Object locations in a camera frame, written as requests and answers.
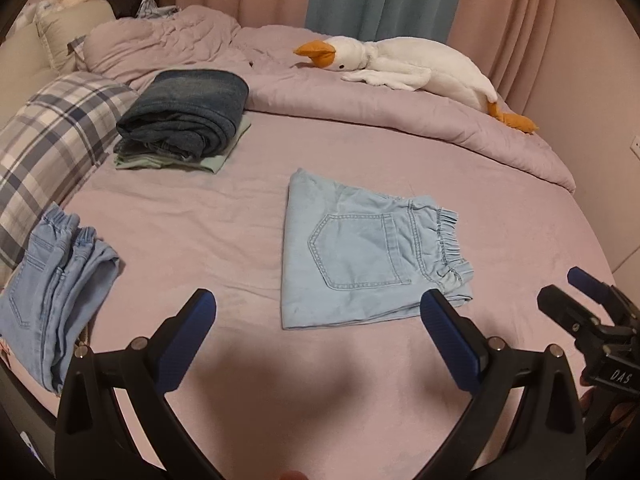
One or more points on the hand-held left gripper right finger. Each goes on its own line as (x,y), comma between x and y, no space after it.
(450,342)

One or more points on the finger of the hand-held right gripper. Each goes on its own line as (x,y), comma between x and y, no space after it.
(567,312)
(590,287)

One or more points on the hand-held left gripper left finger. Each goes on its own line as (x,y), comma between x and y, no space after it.
(187,342)

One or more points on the light blue denim pants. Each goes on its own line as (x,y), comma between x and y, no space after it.
(350,255)

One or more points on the pink bed sheet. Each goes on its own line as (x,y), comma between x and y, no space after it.
(200,230)

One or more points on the faded blue jeans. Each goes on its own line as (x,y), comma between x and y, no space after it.
(55,295)

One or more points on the folded pale green garment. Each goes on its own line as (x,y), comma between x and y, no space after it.
(215,162)

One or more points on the folded dark denim jeans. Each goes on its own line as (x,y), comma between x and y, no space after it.
(185,110)

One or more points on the plaid pillow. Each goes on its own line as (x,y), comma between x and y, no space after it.
(50,145)

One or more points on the white goose plush toy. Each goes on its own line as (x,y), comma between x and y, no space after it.
(415,67)

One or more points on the pink duvet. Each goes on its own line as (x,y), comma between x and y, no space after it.
(325,90)

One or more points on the cream pillow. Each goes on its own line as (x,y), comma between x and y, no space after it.
(60,35)

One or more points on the dark cloth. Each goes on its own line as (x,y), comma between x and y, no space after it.
(125,4)

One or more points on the white wall socket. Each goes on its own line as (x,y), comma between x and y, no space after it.
(636,147)

